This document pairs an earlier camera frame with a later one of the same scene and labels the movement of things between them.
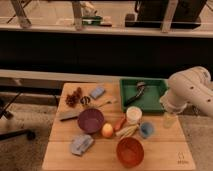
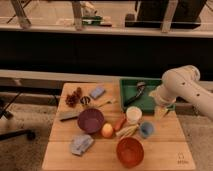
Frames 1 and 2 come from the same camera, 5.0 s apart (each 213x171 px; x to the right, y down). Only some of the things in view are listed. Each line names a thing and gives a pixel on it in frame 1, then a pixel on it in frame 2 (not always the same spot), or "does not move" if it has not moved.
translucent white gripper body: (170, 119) to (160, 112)
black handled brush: (141, 85) does not move
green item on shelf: (91, 20) does not move
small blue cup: (146, 130) does not move
